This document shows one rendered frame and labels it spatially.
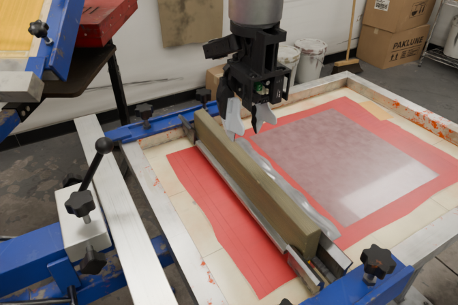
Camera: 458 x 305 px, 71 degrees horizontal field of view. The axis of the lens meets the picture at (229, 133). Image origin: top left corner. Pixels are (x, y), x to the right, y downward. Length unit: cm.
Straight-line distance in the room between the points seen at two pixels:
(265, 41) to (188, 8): 221
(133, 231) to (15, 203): 183
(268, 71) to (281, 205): 22
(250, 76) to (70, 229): 34
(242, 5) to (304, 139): 50
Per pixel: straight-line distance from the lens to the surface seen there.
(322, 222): 67
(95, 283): 67
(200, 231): 64
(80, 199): 50
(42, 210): 222
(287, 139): 86
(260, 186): 58
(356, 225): 69
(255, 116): 58
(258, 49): 45
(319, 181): 75
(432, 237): 68
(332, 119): 97
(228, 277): 59
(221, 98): 52
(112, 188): 63
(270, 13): 45
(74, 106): 271
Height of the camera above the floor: 146
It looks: 35 degrees down
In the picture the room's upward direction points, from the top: straight up
